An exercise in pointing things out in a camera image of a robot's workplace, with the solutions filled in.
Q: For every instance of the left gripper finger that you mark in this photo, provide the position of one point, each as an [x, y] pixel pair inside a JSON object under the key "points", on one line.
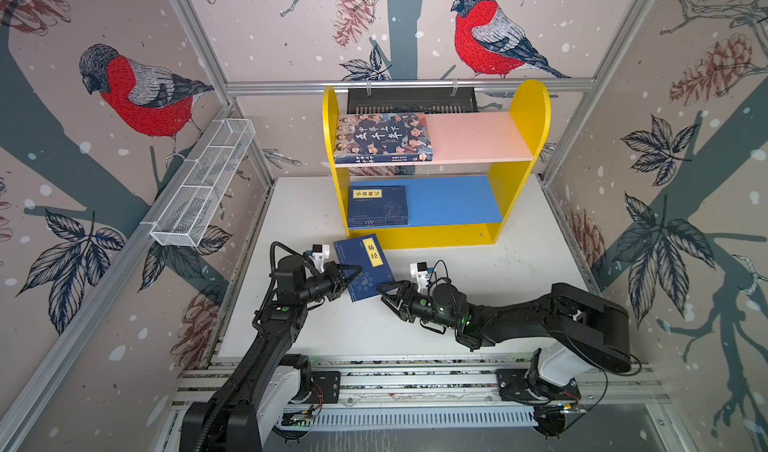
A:
{"points": [[346, 270], [339, 286]]}

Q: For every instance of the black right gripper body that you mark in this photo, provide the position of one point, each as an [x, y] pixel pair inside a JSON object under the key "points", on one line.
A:
{"points": [[418, 303]]}

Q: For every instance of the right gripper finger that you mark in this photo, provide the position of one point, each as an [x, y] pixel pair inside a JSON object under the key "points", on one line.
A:
{"points": [[397, 290], [397, 305]]}

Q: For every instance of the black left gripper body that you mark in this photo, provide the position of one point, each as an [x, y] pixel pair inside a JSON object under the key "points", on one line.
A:
{"points": [[335, 281]]}

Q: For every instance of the blue book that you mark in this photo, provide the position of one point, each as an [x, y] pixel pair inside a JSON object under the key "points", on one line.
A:
{"points": [[377, 206], [367, 252]]}

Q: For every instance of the colourful illustrated thick book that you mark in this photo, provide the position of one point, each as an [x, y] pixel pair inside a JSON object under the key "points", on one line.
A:
{"points": [[382, 138]]}

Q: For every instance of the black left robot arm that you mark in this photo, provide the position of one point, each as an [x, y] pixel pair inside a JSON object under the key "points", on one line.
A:
{"points": [[242, 413]]}

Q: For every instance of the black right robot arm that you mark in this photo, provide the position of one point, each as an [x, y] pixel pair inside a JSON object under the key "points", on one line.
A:
{"points": [[589, 331]]}

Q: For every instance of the yellow pink blue bookshelf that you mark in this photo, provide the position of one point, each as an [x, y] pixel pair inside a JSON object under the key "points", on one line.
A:
{"points": [[466, 193]]}

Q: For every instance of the black vent panel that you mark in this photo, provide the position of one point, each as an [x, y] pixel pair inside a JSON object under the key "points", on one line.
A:
{"points": [[419, 100]]}

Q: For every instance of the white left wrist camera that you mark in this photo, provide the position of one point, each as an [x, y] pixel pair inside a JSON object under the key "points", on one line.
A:
{"points": [[319, 255]]}

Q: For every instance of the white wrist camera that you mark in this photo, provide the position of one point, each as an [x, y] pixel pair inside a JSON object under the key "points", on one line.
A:
{"points": [[319, 255], [421, 274]]}

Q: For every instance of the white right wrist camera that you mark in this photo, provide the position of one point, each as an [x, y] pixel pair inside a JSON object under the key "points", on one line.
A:
{"points": [[421, 274]]}

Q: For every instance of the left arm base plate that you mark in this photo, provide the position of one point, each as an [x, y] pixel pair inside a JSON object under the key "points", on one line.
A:
{"points": [[322, 388]]}

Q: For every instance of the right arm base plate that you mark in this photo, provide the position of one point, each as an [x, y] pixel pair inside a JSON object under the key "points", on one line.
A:
{"points": [[526, 388]]}

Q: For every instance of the white wire mesh basket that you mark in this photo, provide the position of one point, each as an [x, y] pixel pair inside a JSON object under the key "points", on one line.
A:
{"points": [[191, 209]]}

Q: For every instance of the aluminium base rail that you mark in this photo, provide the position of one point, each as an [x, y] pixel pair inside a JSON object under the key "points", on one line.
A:
{"points": [[444, 394]]}

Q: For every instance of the horizontal aluminium frame bar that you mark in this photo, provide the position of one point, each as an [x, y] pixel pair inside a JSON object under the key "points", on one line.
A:
{"points": [[237, 89]]}

